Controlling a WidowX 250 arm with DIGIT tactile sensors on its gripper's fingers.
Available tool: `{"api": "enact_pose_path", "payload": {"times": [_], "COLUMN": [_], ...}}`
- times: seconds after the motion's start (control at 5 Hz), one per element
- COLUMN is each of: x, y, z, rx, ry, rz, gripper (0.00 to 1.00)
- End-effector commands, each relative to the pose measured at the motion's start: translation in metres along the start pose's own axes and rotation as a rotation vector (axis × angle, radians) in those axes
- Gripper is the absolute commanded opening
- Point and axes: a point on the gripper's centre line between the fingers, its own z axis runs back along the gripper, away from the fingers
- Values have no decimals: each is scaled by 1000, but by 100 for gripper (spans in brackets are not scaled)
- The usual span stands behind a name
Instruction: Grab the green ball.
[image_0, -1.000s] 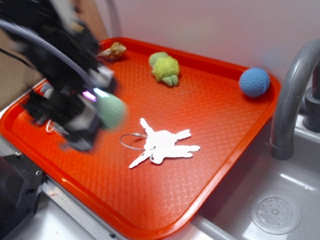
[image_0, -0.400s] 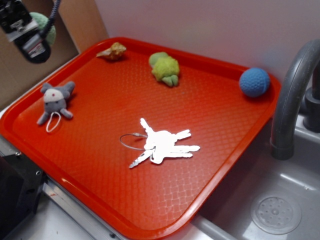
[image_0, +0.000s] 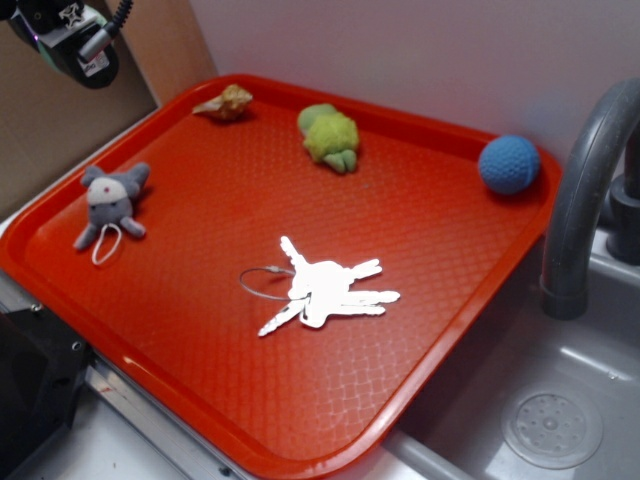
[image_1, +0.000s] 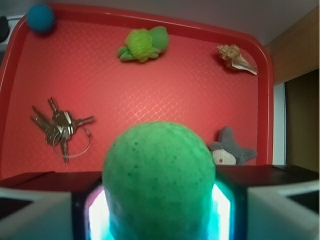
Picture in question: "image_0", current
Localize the dark grey faucet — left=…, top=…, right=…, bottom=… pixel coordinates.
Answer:
left=540, top=78, right=639, bottom=320

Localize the red plastic tray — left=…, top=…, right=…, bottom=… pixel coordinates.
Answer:
left=1, top=75, right=561, bottom=479

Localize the brown cardboard box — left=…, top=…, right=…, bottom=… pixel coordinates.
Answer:
left=1, top=1, right=217, bottom=218

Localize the green plush turtle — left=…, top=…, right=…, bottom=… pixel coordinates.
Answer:
left=297, top=103, right=360, bottom=174

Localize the tan conch seashell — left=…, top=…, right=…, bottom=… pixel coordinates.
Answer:
left=191, top=84, right=253, bottom=121

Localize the black coiled cable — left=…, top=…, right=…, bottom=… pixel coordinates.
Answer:
left=110, top=0, right=135, bottom=27

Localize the grey sink basin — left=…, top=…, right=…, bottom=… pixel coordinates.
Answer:
left=384, top=224, right=640, bottom=480

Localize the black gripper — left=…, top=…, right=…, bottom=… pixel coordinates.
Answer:
left=1, top=0, right=121, bottom=89

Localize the blue rubber ball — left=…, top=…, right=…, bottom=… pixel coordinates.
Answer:
left=478, top=135, right=541, bottom=195

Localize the grey plush mouse toy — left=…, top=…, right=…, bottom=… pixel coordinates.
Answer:
left=74, top=162, right=150, bottom=266

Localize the silver key bunch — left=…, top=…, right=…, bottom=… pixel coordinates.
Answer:
left=239, top=236, right=401, bottom=337

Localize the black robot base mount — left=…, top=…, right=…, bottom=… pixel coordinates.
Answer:
left=1, top=308, right=89, bottom=479

